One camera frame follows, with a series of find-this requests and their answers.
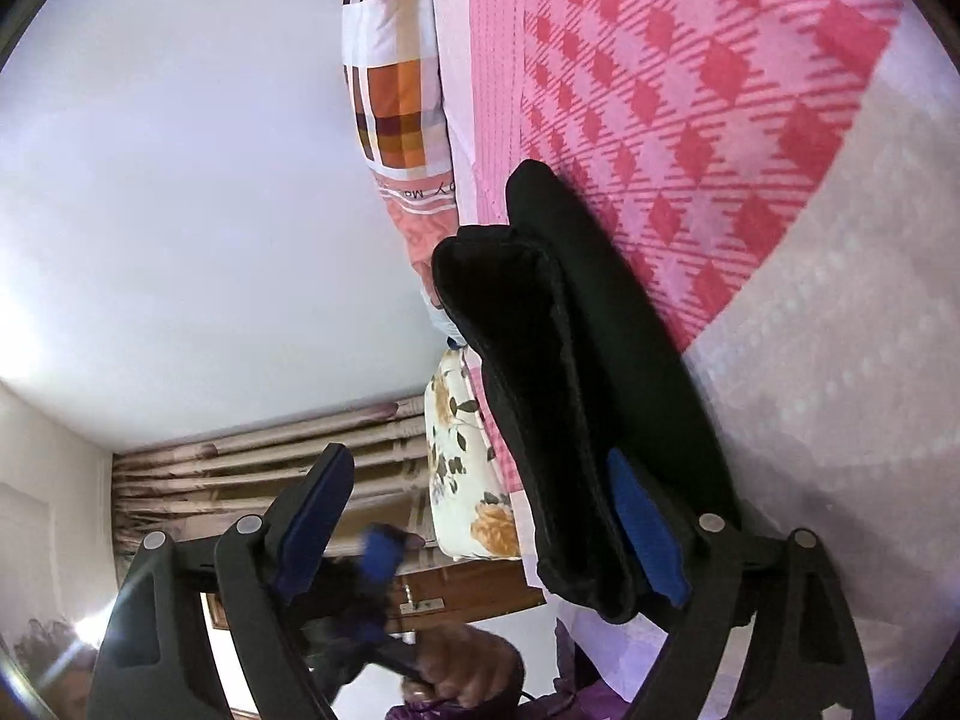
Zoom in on floral cream pillow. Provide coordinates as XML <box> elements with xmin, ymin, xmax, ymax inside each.
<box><xmin>424</xmin><ymin>349</ymin><xmax>526</xmax><ymax>560</ymax></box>

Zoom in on plaid orange and white pillow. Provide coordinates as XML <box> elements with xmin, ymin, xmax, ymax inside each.
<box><xmin>341</xmin><ymin>0</ymin><xmax>481</xmax><ymax>350</ymax></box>

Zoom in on pink checked bed sheet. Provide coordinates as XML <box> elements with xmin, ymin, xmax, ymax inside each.
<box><xmin>416</xmin><ymin>0</ymin><xmax>960</xmax><ymax>720</ymax></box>

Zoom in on brown wooden furniture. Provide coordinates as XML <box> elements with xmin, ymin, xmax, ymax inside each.
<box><xmin>206</xmin><ymin>559</ymin><xmax>545</xmax><ymax>627</ymax></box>

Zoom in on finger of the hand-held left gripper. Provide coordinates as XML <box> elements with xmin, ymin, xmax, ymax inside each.
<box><xmin>360</xmin><ymin>523</ymin><xmax>427</xmax><ymax>601</ymax></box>

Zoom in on person's left hand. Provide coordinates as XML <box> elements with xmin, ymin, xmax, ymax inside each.
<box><xmin>401</xmin><ymin>621</ymin><xmax>526</xmax><ymax>710</ymax></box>

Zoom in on beige curtain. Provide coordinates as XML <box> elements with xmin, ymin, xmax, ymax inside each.
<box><xmin>112</xmin><ymin>396</ymin><xmax>432</xmax><ymax>563</ymax></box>

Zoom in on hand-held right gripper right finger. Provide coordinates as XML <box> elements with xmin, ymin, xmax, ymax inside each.
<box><xmin>606</xmin><ymin>448</ymin><xmax>875</xmax><ymax>720</ymax></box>

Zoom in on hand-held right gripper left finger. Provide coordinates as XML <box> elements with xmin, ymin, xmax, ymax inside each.
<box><xmin>88</xmin><ymin>444</ymin><xmax>356</xmax><ymax>720</ymax></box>

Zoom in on black pants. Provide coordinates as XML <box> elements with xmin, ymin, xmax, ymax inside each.
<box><xmin>431</xmin><ymin>159</ymin><xmax>743</xmax><ymax>625</ymax></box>

